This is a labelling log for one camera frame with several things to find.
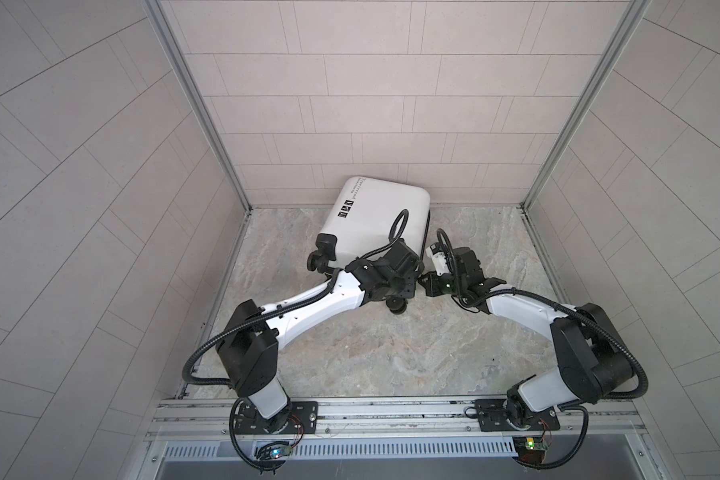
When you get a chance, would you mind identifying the black and white suitcase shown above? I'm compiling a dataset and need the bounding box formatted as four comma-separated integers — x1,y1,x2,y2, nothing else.
307,175,432,315

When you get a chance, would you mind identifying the black corrugated cable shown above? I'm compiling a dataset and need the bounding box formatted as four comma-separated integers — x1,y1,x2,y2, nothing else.
436,227,649,471
181,208,410,473

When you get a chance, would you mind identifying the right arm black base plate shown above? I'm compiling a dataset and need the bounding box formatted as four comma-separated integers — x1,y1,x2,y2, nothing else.
473,398,560,434

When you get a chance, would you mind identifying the green circuit board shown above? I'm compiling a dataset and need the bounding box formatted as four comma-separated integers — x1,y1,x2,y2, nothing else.
512,436,549,465
255,441,293,462

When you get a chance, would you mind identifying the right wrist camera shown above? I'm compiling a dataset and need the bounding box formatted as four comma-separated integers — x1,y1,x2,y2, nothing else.
425,242,451,276

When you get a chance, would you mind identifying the aluminium corner profile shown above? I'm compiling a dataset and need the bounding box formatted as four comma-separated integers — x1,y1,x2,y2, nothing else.
143,0,252,211
523,0,652,210

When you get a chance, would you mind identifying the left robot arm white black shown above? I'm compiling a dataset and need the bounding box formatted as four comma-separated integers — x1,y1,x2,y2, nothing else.
215,239,423,433

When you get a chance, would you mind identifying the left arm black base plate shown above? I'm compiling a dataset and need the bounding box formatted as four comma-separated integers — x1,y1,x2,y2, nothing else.
231,400,318,435

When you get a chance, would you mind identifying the left aluminium corner profile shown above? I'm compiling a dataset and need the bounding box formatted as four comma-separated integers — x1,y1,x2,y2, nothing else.
143,0,252,211

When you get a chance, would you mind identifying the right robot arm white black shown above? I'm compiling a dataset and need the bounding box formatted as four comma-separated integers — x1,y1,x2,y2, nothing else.
419,242,647,430

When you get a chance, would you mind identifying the aluminium mounting rail frame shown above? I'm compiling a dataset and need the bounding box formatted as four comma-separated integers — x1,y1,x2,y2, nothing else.
125,395,671,479

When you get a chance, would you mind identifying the right aluminium corner profile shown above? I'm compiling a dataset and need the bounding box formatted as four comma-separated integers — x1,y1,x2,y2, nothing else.
523,0,652,210

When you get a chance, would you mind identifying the left green circuit board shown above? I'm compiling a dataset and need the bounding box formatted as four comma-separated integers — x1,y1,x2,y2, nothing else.
255,441,293,462

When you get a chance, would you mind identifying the left black corrugated cable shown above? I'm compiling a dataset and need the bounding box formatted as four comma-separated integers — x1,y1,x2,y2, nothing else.
181,208,410,473

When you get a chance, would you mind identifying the right black corrugated cable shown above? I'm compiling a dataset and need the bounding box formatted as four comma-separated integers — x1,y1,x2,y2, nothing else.
436,227,649,471

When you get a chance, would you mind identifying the right green circuit board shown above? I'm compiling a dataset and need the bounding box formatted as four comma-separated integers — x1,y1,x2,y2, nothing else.
512,436,549,465

